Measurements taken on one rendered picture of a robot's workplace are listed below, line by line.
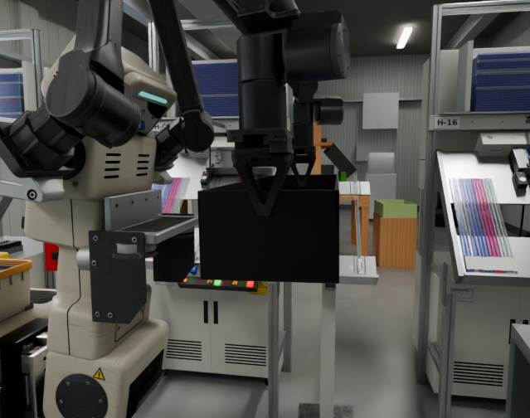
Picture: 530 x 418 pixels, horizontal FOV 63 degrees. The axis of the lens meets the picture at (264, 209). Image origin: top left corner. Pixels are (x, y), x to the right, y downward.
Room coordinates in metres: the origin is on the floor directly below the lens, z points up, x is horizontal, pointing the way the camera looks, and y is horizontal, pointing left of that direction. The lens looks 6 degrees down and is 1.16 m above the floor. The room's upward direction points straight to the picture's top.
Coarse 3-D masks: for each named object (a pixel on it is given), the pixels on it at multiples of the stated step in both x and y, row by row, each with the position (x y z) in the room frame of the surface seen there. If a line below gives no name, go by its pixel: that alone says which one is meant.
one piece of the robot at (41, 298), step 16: (0, 256) 1.10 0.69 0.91; (32, 288) 1.16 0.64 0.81; (48, 304) 1.02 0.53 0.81; (16, 320) 0.91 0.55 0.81; (32, 320) 0.94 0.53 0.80; (48, 320) 0.94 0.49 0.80; (0, 336) 0.85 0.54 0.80; (16, 336) 0.85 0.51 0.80; (32, 336) 0.86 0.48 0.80; (0, 352) 0.83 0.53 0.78; (16, 352) 0.82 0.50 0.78; (0, 368) 0.83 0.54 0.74; (16, 368) 0.82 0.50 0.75; (0, 384) 0.82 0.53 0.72; (16, 384) 0.82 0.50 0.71; (0, 400) 0.81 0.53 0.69; (16, 400) 0.82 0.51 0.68; (0, 416) 0.81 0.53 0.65; (16, 416) 0.82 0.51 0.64
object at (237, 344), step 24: (168, 288) 2.16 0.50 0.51; (264, 288) 2.07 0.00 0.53; (168, 312) 2.16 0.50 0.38; (192, 312) 2.14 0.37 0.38; (216, 312) 2.12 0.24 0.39; (240, 312) 2.10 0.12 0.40; (264, 312) 2.08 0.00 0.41; (168, 336) 2.17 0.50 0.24; (192, 336) 2.14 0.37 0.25; (216, 336) 2.12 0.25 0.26; (240, 336) 2.10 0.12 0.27; (264, 336) 2.08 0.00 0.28; (168, 360) 2.17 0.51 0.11; (192, 360) 2.14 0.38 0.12; (216, 360) 2.12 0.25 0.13; (240, 360) 2.10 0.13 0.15; (264, 360) 2.08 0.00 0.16
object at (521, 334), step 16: (512, 336) 0.92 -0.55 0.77; (528, 336) 0.86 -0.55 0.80; (512, 352) 0.91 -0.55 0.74; (528, 352) 0.80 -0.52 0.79; (512, 368) 0.90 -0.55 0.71; (528, 368) 0.88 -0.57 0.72; (512, 384) 0.89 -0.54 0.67; (528, 384) 0.88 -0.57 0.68; (512, 400) 0.89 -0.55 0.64; (528, 400) 0.88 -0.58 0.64; (512, 416) 0.89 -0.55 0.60; (528, 416) 0.88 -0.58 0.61
